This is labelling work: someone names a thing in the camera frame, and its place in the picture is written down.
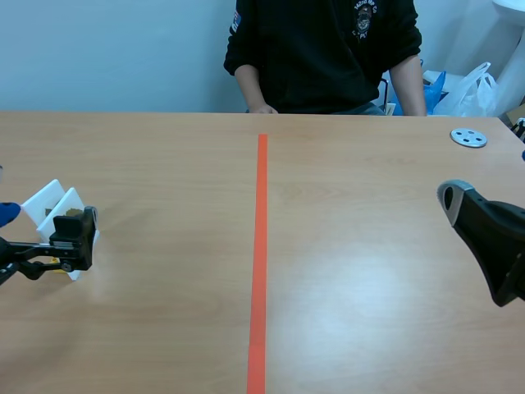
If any blue plastic bag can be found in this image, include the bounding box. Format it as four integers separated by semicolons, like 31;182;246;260
422;71;449;117

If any person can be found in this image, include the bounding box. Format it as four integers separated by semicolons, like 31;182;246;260
223;0;428;117

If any white plastic bag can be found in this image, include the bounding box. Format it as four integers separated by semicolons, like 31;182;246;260
432;61;500;118

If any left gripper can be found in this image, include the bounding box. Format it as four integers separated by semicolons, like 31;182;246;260
0;200;100;287

